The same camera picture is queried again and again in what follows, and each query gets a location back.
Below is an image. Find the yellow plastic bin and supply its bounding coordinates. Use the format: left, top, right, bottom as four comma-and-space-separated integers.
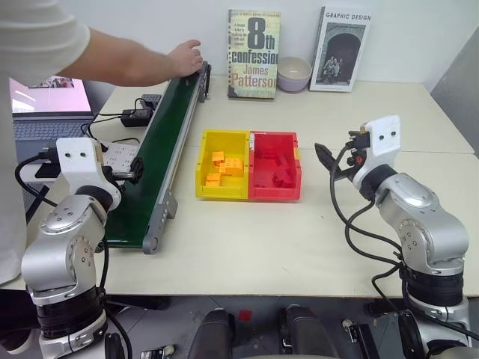
195, 129, 251, 200

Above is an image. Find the person's bare hand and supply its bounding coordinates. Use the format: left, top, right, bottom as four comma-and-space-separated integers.
165, 39, 205, 79

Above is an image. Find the lilac and cream bowl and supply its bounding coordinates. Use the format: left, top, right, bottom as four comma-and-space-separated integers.
276, 56, 313, 93

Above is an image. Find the grey partition panel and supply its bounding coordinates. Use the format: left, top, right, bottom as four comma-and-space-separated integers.
428, 28, 479, 150

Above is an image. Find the dark rounded shape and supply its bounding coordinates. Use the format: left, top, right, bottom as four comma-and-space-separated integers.
186, 307, 236, 359
279, 304, 340, 359

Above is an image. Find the red plastic bin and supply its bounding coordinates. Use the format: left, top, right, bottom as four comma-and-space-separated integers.
246, 130, 302, 201

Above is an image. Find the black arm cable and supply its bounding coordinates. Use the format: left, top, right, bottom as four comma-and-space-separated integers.
329, 144, 472, 341
13, 149, 132, 359

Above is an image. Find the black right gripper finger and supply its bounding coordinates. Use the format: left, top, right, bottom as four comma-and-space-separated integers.
314, 142, 337, 174
330, 165, 356, 182

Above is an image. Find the white power strip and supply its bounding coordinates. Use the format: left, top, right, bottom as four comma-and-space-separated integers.
100, 143, 142, 170

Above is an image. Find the grey laptop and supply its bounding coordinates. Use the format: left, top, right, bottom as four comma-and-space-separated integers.
8, 74, 95, 154

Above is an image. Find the black power adapter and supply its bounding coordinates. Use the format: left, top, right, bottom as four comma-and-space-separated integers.
120, 108, 153, 128

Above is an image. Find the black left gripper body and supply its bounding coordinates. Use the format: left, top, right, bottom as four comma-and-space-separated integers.
101, 163, 132, 187

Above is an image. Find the Graphic Design book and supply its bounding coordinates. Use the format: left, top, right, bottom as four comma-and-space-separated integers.
308, 5, 373, 92

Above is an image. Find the black adapter cable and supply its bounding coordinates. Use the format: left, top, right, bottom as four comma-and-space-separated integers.
80, 113, 141, 147

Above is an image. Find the red toy block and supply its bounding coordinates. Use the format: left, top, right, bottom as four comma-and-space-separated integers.
272, 163, 297, 188

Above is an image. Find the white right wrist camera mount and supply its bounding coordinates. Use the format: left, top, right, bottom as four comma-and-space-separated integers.
360, 115, 402, 177

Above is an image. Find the green conveyor belt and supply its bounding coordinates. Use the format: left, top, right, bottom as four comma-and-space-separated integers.
101, 63, 213, 256

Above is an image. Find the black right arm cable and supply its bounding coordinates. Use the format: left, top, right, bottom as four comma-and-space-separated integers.
329, 144, 472, 341

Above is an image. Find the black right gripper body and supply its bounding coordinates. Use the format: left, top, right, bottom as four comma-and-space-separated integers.
346, 128, 373, 168

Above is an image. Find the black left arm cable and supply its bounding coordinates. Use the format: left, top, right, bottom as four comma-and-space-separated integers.
13, 149, 132, 359

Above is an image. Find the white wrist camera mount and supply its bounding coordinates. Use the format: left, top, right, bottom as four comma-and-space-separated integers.
55, 137, 105, 189
360, 115, 402, 177

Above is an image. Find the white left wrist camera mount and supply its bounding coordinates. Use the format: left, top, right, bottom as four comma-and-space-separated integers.
55, 137, 105, 189

